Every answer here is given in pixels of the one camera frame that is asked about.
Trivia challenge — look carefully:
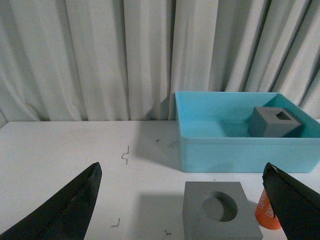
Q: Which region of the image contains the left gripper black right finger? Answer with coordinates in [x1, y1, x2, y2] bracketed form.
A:
[262, 162, 320, 240]

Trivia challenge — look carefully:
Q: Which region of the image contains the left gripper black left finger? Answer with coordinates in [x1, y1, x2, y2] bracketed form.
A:
[0, 162, 102, 240]

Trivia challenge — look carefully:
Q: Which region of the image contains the orange cylinder with white numbers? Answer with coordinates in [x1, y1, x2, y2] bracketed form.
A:
[255, 189, 282, 230]

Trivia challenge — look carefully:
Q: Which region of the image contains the gray cube with round hole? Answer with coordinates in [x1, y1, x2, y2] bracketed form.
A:
[182, 181, 263, 240]

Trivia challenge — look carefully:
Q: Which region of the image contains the gray cube with rectangular hole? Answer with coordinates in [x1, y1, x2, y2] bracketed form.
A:
[248, 106, 303, 138]

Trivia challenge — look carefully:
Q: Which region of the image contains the light blue plastic box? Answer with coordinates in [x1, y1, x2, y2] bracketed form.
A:
[175, 91, 320, 173]

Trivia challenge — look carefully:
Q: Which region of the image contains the white pleated curtain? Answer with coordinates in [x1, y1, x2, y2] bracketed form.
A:
[0, 0, 320, 125]

